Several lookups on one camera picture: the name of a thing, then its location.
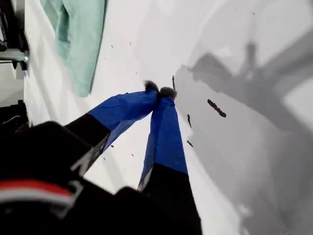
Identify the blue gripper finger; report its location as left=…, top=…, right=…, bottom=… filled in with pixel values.
left=63, top=80, right=159, bottom=154
left=137, top=87, right=203, bottom=235

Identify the pale green T-shirt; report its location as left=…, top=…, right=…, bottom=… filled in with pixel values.
left=40, top=0, right=108, bottom=98

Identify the small black box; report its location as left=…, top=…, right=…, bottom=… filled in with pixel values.
left=0, top=99, right=31, bottom=133

